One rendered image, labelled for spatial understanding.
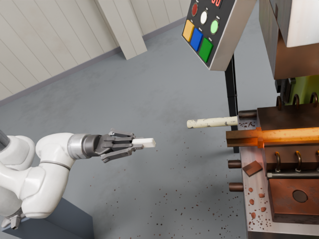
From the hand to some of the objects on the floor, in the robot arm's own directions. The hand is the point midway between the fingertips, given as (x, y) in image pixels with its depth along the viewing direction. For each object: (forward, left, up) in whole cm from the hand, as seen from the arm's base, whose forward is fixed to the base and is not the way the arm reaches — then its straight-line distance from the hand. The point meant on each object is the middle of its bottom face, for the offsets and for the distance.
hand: (144, 142), depth 73 cm
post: (+50, +40, -100) cm, 119 cm away
